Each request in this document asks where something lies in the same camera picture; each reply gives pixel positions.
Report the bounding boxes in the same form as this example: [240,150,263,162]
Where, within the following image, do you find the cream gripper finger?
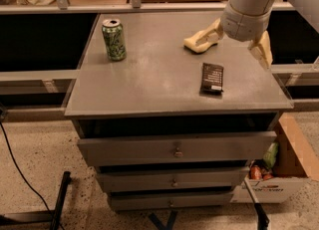
[184,19,223,49]
[248,31,273,69]

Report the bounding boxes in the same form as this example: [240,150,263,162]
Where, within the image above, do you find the black rxbar chocolate wrapper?
[200,63,223,95]

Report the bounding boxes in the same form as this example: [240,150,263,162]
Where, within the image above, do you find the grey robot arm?
[183,0,319,68]

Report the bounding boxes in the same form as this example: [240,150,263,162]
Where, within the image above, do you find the green soda can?
[102,19,127,61]

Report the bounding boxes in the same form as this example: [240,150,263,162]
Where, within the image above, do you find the yellow sponge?
[183,31,219,54]

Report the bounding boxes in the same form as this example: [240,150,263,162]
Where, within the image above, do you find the grey drawer cabinet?
[65,12,291,198]

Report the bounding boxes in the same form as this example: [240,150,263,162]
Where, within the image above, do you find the green snack bag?
[262,142,279,169]

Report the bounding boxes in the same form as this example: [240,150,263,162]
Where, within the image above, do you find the top grey drawer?
[78,131,276,166]

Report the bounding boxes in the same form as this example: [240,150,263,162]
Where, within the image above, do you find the grey drawer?
[108,191,233,211]
[97,167,248,193]
[78,131,276,166]

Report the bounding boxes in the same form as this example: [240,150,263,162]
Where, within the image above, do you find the cardboard box with snacks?
[231,113,319,204]

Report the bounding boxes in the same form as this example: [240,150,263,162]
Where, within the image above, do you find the middle grey drawer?
[97,167,248,193]

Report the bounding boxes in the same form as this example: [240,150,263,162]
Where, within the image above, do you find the bottom grey drawer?
[108,191,233,211]

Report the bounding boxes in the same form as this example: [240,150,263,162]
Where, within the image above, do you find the black metal stand leg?
[0,171,72,230]

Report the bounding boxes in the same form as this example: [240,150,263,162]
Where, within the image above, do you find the black handled tool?
[244,178,270,230]

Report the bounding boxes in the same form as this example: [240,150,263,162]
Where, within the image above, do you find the black cable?
[0,120,66,230]

